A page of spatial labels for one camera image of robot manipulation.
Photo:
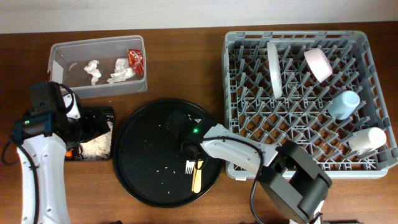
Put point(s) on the light blue cup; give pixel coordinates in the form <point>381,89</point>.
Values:
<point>344,105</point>

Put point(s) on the red snack wrapper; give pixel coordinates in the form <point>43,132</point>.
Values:
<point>136,61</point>

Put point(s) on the pile of rice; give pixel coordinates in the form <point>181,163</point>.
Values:
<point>98,148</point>

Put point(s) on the white plastic fork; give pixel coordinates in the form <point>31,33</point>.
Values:
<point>189,166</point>

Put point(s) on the round black tray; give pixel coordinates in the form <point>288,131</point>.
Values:
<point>148,160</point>

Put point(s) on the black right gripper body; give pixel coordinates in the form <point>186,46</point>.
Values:
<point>182,157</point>

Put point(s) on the pink bowl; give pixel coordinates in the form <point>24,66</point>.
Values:
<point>318,63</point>

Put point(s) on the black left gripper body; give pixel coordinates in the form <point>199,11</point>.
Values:
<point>85,128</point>

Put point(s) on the white napkin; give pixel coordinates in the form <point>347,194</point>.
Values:
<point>92,69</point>
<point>122,71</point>

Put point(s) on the wooden knife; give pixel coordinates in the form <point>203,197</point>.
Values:
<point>196,182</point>

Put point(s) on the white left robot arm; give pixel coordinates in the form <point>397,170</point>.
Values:
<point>55,124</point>

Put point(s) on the orange carrot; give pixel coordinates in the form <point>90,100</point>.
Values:
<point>69,154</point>

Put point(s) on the grey dishwasher rack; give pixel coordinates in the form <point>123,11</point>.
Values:
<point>301,113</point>

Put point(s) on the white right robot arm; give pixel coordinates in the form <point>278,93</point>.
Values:
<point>288,175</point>

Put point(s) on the white cup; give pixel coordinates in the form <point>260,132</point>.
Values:
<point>367,140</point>

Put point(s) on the black rectangular tray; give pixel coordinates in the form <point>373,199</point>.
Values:
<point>109,115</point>

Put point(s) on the grey plate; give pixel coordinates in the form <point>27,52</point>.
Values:
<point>274,70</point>

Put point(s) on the clear plastic bin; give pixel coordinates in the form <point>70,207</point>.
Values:
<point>68,59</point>

